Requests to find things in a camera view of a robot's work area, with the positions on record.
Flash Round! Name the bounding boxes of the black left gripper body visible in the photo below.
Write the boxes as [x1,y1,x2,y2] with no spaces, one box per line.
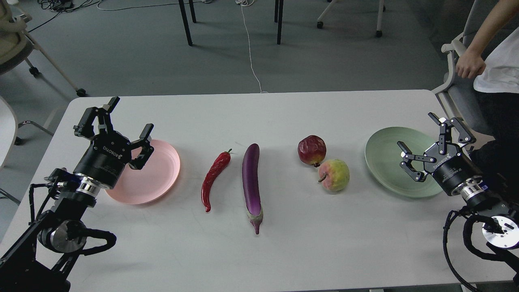
[73,133,131,189]

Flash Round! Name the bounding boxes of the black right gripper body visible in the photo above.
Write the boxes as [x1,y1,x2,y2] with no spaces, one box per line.
[423,143,483,196]

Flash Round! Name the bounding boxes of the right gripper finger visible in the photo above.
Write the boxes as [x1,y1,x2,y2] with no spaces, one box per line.
[428,112,476,155]
[397,141,436,183]

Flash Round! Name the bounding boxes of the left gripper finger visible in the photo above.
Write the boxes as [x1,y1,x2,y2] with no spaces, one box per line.
[128,123,154,170]
[73,97,120,140]

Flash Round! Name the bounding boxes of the yellow pink peach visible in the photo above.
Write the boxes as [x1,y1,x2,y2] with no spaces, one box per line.
[317,159,350,192]

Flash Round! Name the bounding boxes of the red chili pepper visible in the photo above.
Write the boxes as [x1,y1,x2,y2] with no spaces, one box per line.
[201,148,232,213]

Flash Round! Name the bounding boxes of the dark red pomegranate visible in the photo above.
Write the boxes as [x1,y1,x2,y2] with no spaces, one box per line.
[297,135,327,167]

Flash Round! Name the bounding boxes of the purple eggplant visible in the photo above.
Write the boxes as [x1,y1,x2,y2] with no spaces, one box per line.
[242,144,264,235]

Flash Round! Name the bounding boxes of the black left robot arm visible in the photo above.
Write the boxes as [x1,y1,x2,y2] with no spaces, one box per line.
[0,97,154,292]

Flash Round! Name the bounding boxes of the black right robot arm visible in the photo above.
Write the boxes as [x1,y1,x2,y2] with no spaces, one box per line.
[397,112,519,292]

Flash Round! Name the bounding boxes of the person's forearm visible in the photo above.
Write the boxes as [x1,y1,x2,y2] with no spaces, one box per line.
[465,0,519,56]

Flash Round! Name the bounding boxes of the person's hand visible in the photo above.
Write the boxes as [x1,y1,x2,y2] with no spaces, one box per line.
[455,49,486,78]

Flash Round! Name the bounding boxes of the pink plate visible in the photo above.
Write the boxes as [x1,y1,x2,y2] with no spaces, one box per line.
[106,140,180,205]

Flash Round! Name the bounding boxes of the green plate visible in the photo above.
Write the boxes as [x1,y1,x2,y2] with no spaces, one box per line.
[365,127,443,198]

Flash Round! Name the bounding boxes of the grey office chair right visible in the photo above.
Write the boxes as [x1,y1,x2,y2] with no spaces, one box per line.
[433,0,496,135]

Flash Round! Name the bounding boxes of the white round table edge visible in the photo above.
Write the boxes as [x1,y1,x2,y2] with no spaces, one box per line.
[0,96,54,171]

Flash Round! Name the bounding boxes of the beige office chair left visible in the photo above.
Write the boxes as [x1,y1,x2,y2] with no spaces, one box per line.
[0,0,87,97]

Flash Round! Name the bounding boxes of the white chair base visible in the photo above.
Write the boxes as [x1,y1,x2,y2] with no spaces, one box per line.
[315,0,386,38]

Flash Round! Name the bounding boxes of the black table legs left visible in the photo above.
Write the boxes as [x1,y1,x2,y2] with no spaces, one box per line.
[178,0,197,46]

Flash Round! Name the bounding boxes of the black table legs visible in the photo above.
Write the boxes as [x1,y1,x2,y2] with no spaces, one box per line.
[274,0,284,45]
[178,0,197,46]

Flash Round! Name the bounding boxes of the black table legs middle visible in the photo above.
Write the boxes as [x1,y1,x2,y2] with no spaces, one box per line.
[274,0,284,45]

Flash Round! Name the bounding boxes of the black cables on floor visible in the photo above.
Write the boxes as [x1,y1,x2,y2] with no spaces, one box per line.
[26,0,211,33]

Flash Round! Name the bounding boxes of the white cable on floor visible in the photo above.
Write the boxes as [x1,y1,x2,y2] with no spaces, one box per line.
[236,0,269,94]

